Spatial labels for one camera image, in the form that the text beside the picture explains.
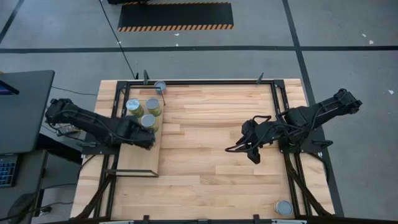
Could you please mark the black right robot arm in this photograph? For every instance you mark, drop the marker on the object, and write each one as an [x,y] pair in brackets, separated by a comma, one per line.
[320,112]

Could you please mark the grey-lidded tin can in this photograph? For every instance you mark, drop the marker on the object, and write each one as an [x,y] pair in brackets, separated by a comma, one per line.
[283,208]

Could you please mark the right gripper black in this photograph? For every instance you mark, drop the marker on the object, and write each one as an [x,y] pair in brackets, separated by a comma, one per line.
[258,137]

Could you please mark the black aluminium table frame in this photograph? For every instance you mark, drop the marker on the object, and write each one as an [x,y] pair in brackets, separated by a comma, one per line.
[199,82]

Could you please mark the green Oranges-lettered tin can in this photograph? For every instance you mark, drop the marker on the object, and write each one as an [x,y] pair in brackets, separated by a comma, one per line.
[148,120]

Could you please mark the white light bar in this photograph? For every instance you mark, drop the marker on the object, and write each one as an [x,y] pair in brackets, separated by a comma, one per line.
[116,222]
[289,222]

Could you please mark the wooden shelf with black legs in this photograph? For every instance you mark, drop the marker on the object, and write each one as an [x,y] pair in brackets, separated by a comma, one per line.
[136,161]

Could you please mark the dark grey desk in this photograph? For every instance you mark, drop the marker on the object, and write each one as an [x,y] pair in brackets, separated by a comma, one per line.
[28,118]

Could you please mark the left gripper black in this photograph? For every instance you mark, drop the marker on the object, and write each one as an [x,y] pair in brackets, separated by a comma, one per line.
[130,133]

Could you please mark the dark rounded desk object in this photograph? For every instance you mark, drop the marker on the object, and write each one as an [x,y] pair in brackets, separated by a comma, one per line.
[20,207]

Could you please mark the black equipment base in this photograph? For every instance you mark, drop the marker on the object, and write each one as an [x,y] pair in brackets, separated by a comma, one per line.
[124,1]

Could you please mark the grey side desk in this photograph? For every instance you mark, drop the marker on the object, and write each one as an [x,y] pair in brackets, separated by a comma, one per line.
[31,174]

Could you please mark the black keyboard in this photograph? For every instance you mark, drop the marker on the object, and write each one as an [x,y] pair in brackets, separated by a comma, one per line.
[7,171]

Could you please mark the laptop screen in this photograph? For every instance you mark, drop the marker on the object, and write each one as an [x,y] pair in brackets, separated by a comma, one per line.
[6,88]

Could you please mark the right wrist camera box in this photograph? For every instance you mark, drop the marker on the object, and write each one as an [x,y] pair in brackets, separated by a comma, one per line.
[250,127]

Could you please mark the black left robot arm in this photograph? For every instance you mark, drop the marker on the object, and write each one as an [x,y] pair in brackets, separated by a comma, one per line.
[84,121]

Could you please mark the black hazard-striped floor mat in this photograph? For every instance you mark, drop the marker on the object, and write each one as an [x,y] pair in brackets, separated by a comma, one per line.
[174,14]

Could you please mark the green Pea-lettered tin can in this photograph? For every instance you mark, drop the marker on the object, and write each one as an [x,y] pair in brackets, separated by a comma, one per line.
[152,104]
[133,105]

